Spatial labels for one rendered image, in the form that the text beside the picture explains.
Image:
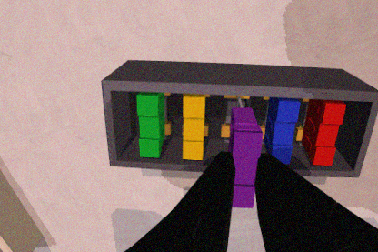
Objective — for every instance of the dark grey fuse block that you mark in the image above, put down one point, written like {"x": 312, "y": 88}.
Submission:
{"x": 143, "y": 110}

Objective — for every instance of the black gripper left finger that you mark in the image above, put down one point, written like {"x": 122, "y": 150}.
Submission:
{"x": 201, "y": 220}

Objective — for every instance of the beige rectangular tray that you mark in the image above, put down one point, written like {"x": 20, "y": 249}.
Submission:
{"x": 18, "y": 232}

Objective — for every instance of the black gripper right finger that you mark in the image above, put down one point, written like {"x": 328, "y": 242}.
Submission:
{"x": 296, "y": 216}

